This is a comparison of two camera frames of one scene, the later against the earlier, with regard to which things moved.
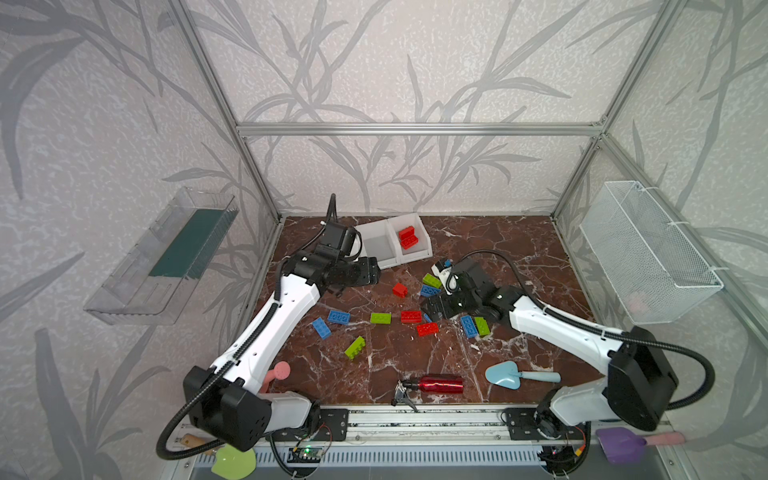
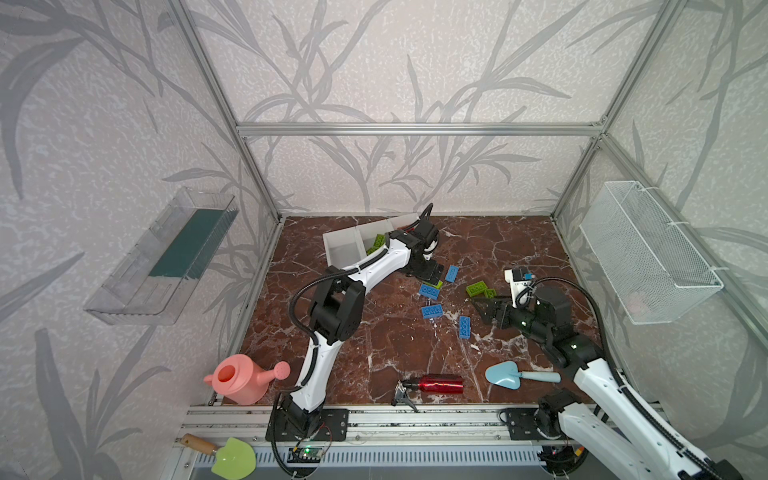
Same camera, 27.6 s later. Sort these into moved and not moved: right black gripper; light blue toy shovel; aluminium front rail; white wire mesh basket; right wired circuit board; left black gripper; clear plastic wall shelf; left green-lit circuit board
Moved: right black gripper; left black gripper
Not moved: left green-lit circuit board; aluminium front rail; right wired circuit board; white wire mesh basket; light blue toy shovel; clear plastic wall shelf
